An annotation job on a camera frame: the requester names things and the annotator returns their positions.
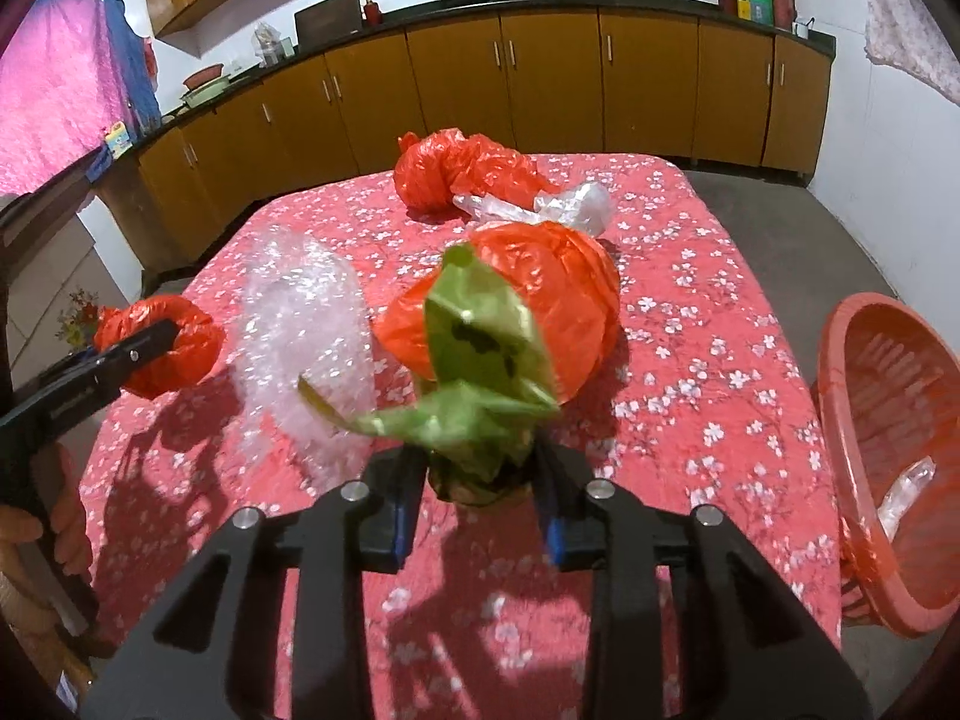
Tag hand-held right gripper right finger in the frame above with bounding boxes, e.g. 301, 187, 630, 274
535, 444, 875, 720

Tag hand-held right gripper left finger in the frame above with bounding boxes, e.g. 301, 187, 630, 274
82, 452, 421, 720

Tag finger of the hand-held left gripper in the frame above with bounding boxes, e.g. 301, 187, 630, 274
90, 319, 182, 395

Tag red plastic bag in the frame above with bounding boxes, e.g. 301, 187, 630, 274
94, 295, 225, 399
395, 129, 560, 215

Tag olive green plastic bag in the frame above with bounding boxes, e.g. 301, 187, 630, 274
298, 244, 560, 505

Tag clear bubble wrap sheet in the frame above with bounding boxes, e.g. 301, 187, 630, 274
231, 229, 377, 482

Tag large orange-red plastic bag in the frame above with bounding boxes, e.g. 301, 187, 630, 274
373, 221, 623, 403

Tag clear plastic bag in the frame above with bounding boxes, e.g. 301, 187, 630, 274
453, 181, 613, 236

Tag orange plastic basket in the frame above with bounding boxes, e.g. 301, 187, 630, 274
814, 292, 960, 640

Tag person's left hand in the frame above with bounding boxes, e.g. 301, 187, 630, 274
43, 446, 95, 595

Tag white cabinet with flower sticker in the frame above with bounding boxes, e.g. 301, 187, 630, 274
0, 165, 145, 421

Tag red floral tablecloth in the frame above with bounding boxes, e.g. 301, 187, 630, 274
79, 154, 842, 720

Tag yellow packet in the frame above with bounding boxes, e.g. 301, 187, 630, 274
101, 120, 135, 161

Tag green basin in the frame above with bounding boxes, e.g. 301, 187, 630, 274
180, 79, 230, 108

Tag pink and blue hanging cloth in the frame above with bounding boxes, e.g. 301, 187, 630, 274
0, 0, 163, 197

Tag glass jar with plastic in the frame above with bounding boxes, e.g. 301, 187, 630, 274
253, 22, 290, 65

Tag dark wooden cutting board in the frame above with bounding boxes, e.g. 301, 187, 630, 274
294, 0, 363, 43

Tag wooden lower kitchen cabinets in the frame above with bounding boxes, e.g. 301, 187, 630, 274
135, 0, 838, 260

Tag pale floral hanging cloth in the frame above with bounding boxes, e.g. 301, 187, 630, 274
861, 0, 960, 107

